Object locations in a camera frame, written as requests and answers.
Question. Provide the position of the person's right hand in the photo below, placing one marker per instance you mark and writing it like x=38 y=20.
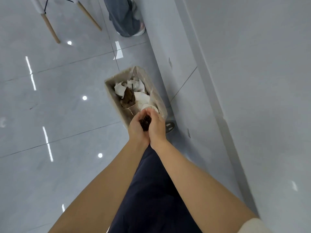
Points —
x=157 y=133

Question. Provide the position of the person's left hand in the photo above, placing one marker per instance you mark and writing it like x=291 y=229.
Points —
x=136 y=133

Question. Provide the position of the person's right fingers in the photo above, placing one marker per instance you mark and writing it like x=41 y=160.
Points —
x=152 y=113

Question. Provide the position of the person's left fingers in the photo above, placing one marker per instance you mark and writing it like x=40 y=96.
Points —
x=139 y=116

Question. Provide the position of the dark brown debris clump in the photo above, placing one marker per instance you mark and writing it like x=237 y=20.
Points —
x=145 y=123

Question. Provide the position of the person's left forearm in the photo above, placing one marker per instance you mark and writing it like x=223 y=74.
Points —
x=104 y=186

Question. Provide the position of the person's right forearm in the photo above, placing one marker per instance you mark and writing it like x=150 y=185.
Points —
x=194 y=181

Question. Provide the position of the white paper cup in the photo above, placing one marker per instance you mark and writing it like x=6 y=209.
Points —
x=148 y=106

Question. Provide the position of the crumpled white paper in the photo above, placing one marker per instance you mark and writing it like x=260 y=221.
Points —
x=142 y=97
x=120 y=89
x=136 y=84

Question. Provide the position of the crumpled brown paper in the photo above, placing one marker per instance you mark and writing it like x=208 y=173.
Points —
x=127 y=99

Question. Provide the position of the beige trash bin with liner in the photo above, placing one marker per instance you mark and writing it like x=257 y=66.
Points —
x=116 y=111

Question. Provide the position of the person's dark navy trousers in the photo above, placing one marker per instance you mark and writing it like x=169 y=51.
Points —
x=150 y=191

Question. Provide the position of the white chair with wooden legs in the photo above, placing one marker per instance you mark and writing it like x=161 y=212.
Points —
x=50 y=27

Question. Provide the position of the person's white sleeve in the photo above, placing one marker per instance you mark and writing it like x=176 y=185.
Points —
x=255 y=226

